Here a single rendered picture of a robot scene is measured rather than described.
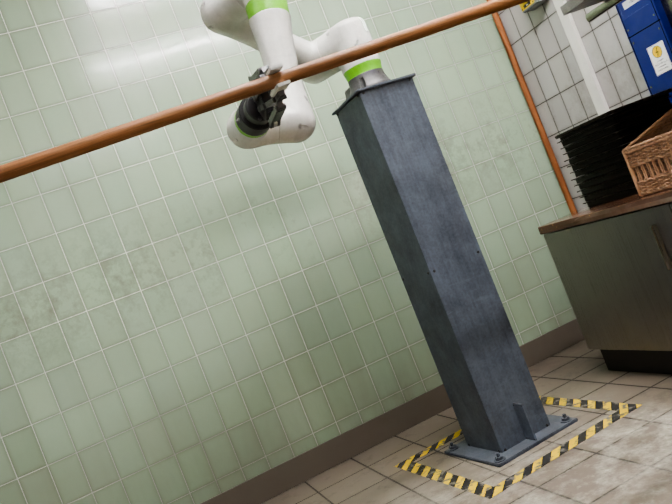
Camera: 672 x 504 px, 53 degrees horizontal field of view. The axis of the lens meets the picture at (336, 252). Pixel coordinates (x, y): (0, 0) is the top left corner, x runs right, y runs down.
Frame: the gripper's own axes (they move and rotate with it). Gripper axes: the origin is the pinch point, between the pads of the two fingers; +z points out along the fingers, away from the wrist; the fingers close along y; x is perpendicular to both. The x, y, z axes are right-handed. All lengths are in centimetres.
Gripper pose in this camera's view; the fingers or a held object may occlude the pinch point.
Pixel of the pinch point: (276, 80)
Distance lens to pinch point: 148.8
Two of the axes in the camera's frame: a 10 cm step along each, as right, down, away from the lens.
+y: 4.1, 9.1, 0.2
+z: 3.0, -1.2, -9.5
